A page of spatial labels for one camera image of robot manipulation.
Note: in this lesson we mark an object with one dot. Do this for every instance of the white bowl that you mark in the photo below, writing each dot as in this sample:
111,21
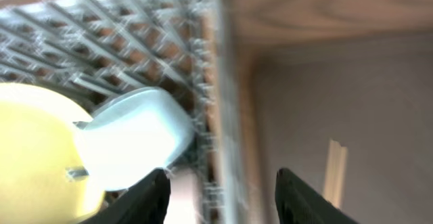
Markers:
183,204

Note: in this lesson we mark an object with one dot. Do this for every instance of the dark brown tray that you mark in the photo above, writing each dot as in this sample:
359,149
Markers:
373,96

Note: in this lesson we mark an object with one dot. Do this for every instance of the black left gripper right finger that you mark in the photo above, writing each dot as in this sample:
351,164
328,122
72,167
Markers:
299,203

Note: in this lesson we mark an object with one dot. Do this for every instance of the light blue bowl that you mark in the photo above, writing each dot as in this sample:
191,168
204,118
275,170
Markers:
131,136

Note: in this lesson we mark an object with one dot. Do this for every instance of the yellow plate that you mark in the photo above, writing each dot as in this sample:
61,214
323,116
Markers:
37,150

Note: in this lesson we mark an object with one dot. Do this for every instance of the wooden chopstick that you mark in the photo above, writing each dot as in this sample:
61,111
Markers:
335,172

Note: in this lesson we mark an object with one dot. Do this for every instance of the grey dish rack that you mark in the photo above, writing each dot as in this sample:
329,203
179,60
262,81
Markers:
95,50

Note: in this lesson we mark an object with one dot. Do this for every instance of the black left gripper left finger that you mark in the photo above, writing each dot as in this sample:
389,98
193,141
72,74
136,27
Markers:
144,203

